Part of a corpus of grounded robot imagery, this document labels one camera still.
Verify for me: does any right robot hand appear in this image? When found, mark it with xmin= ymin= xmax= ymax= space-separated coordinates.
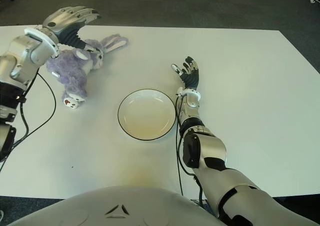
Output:
xmin=170 ymin=56 xmax=201 ymax=89

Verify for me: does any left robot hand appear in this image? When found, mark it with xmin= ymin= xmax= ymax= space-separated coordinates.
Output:
xmin=41 ymin=6 xmax=103 ymax=52

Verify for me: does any purple plush bunny doll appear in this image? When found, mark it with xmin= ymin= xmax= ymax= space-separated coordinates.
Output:
xmin=46 ymin=33 xmax=130 ymax=110

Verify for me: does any white plate black rim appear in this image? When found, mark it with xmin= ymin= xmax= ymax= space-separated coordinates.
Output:
xmin=117 ymin=88 xmax=177 ymax=141

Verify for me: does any grey robot torso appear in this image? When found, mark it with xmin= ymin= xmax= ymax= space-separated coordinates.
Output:
xmin=14 ymin=178 xmax=221 ymax=226

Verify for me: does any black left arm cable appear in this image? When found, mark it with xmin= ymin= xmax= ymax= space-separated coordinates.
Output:
xmin=0 ymin=71 xmax=57 ymax=172

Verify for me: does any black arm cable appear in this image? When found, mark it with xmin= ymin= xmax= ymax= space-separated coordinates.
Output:
xmin=174 ymin=96 xmax=205 ymax=207
xmin=0 ymin=71 xmax=57 ymax=172

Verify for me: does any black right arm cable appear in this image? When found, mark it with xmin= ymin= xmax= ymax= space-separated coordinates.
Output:
xmin=174 ymin=96 xmax=205 ymax=207

